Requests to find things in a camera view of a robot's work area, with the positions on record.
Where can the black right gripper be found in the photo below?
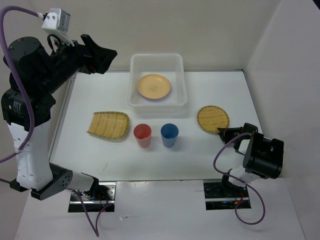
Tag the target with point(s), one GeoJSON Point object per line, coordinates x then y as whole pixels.
{"type": "Point", "coordinates": [225, 132]}

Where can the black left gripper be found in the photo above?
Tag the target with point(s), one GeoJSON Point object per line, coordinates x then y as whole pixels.
{"type": "Point", "coordinates": [94, 59]}

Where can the round bamboo tray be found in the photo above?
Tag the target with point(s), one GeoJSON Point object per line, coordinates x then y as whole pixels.
{"type": "Point", "coordinates": [211, 117]}

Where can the yellow plastic plate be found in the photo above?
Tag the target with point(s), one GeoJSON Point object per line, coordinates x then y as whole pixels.
{"type": "Point", "coordinates": [153, 86]}

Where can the purple plastic plate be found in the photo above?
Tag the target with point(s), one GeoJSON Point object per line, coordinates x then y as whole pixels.
{"type": "Point", "coordinates": [164, 98]}

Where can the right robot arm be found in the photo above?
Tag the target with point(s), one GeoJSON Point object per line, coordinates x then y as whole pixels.
{"type": "Point", "coordinates": [263, 158]}

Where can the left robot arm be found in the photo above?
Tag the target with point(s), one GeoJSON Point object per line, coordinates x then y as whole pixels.
{"type": "Point", "coordinates": [28, 118]}

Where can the white plastic bin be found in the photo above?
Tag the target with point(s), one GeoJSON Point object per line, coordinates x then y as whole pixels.
{"type": "Point", "coordinates": [171, 66]}

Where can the blue plastic cup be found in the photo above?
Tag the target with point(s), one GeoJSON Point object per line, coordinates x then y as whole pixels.
{"type": "Point", "coordinates": [169, 134]}

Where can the fan-shaped bamboo tray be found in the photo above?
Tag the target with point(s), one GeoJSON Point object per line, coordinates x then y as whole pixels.
{"type": "Point", "coordinates": [111, 125]}

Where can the red plastic cup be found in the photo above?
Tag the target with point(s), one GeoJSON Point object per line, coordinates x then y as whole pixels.
{"type": "Point", "coordinates": [143, 133]}

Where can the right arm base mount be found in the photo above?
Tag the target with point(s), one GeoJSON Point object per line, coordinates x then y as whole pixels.
{"type": "Point", "coordinates": [222, 197]}

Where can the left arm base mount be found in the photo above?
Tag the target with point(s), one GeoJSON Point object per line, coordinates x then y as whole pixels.
{"type": "Point", "coordinates": [104, 200]}

